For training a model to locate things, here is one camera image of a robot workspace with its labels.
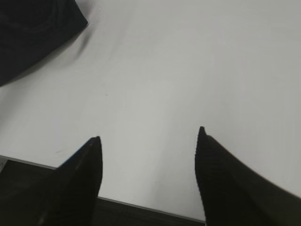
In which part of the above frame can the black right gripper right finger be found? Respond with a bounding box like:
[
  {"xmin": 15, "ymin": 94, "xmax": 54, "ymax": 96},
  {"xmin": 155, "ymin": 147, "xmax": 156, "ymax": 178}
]
[{"xmin": 195, "ymin": 127, "xmax": 301, "ymax": 226}]

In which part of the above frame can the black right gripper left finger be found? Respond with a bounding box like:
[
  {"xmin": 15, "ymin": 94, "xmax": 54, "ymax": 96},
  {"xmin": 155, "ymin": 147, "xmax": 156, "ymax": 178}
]
[{"xmin": 36, "ymin": 137, "xmax": 103, "ymax": 226}]

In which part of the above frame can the navy blue lunch bag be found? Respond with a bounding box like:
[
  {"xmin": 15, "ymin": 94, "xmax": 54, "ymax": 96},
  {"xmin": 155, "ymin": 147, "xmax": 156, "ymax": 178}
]
[{"xmin": 0, "ymin": 0, "xmax": 88, "ymax": 85}]

